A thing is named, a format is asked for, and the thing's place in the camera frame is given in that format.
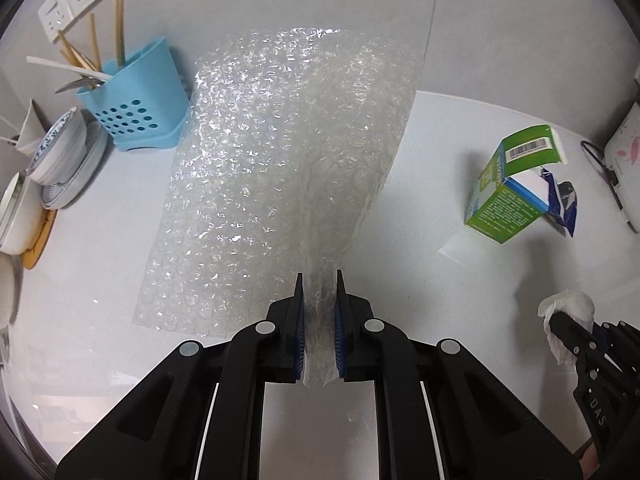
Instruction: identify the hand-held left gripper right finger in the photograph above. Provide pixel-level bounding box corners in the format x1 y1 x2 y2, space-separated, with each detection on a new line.
332 269 584 480

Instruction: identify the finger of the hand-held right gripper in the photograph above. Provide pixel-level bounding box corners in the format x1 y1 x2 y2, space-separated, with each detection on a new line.
547 311 602 358
595 320 640 348

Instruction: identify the white tissue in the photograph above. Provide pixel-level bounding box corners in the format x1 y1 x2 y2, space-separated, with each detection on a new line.
537 289 597 365

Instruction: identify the yellow mat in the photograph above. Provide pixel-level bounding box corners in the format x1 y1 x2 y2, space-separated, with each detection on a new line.
22 207 59 271

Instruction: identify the white spoon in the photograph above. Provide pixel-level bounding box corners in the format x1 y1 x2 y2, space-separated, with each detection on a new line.
26 56 115 82

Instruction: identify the blue plastic utensil holder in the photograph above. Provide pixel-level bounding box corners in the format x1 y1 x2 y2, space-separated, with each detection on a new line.
76 36 191 152

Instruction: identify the grey plate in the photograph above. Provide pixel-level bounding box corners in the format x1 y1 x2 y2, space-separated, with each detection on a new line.
41 120 110 210

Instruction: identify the white patterned bowl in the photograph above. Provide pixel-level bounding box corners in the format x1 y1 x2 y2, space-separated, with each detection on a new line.
25 107 89 185

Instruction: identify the open green carton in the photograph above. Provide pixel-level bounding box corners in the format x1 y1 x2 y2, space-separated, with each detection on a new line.
464 124 569 245

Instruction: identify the metal spoon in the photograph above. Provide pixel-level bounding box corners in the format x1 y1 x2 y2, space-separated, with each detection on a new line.
55 77 101 94

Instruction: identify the wooden chopstick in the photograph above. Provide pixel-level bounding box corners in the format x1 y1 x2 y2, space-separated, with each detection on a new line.
115 0 125 66
57 30 99 72
88 12 103 74

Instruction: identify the black cable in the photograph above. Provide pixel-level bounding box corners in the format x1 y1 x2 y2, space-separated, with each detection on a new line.
580 140 640 233

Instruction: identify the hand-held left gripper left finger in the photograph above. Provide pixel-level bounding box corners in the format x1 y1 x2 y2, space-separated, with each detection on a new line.
55 272 307 480

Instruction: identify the white pot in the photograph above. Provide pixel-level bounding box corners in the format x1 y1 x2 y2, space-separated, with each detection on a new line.
0 172 49 253

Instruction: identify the white paper cup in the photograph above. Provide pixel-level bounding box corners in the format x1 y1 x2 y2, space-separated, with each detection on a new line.
15 99 44 151

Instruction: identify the blue and white wrapper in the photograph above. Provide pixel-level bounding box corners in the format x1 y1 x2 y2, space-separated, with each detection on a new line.
537 167 580 237

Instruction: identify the clear bubble wrap sheet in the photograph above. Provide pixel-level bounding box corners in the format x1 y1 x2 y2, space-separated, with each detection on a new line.
131 27 426 389

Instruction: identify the white floral tissue box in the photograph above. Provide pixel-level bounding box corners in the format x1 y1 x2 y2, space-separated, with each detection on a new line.
602 105 640 221

